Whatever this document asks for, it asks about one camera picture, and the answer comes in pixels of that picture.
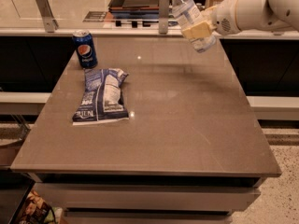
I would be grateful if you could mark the blue pepsi can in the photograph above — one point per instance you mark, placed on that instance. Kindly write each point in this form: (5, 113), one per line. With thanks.
(85, 49)

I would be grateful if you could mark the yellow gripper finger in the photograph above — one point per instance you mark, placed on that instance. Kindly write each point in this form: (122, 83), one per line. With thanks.
(201, 29)
(207, 13)

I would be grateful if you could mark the white drawer cabinet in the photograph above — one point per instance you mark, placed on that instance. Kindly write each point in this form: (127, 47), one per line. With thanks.
(133, 204)

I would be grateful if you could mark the middle metal glass bracket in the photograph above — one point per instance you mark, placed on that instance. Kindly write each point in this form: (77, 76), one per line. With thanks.
(163, 16)

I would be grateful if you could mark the clear plastic bottle blue label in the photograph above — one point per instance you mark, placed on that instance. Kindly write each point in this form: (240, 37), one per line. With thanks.
(186, 12)

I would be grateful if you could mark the dark tray stack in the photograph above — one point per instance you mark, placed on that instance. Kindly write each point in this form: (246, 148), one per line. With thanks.
(146, 10)

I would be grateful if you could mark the metal glass bracket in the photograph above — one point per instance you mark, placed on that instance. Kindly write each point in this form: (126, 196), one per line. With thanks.
(163, 16)
(49, 22)

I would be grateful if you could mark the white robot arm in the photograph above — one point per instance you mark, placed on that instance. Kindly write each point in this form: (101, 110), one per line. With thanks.
(267, 15)

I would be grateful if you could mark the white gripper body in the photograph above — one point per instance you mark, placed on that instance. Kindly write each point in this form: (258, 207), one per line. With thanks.
(224, 19)

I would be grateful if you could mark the snack bags in bin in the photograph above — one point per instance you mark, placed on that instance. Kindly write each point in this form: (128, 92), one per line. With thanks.
(37, 211)

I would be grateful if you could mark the left metal glass bracket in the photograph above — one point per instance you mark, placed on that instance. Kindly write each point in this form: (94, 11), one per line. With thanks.
(49, 22)

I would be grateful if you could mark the blue white chip bag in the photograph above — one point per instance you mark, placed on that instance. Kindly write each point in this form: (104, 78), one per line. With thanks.
(102, 99)

